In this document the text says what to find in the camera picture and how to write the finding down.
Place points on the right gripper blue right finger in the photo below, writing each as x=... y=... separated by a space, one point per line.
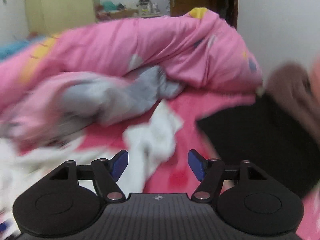
x=209 y=172

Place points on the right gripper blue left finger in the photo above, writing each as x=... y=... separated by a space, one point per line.
x=106 y=173

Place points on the white t-shirt with orange bear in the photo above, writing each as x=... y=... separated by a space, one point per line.
x=148 y=144

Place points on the pink floral bed sheet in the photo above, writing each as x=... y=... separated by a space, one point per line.
x=251 y=205

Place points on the black folded garment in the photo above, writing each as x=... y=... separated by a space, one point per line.
x=267 y=136

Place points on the pink quilt with grey lining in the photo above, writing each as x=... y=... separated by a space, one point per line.
x=113 y=71

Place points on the brown plush toy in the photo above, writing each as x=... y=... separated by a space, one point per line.
x=289 y=87

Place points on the cluttered desk with boxes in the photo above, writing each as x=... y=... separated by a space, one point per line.
x=108 y=11

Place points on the yellow wardrobe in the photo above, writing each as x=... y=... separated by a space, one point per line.
x=53 y=16

